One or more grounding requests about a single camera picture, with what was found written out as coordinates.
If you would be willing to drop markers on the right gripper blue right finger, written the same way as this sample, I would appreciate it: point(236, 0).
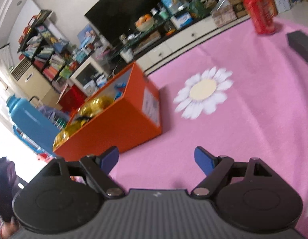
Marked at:
point(216, 170)

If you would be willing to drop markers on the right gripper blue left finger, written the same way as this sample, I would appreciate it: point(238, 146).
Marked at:
point(97, 169)

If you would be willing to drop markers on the gold candy bag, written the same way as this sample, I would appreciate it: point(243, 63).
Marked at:
point(68, 131)

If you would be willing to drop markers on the yellow snack bag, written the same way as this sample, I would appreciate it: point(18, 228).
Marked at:
point(95, 106)

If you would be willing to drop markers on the blue striped snack packet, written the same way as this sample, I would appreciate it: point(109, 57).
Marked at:
point(120, 89)

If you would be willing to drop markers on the person's left hand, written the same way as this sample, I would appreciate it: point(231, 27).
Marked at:
point(7, 229)

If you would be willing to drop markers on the orange storage box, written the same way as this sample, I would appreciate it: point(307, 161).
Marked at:
point(131, 120)

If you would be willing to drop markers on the blue thermos jug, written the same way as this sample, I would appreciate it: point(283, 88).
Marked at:
point(31, 126)

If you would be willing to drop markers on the pink floral tablecloth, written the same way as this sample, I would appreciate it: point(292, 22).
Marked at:
point(261, 111)

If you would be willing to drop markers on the white small cabinet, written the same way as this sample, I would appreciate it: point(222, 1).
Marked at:
point(90, 69)

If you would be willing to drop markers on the air conditioner unit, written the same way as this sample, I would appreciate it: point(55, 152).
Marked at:
point(32, 82)

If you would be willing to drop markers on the white TV cabinet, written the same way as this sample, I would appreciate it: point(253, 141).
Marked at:
point(182, 42)

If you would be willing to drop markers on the bookshelf with books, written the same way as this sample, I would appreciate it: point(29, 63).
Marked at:
point(51, 56)

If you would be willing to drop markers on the bowl of oranges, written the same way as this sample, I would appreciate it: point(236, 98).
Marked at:
point(144, 23)

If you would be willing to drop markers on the black rectangular block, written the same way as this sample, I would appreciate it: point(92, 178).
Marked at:
point(298, 41)

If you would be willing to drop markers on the black television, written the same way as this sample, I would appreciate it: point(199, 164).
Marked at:
point(112, 18)

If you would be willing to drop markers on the red soda can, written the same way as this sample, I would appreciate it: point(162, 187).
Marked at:
point(261, 15)

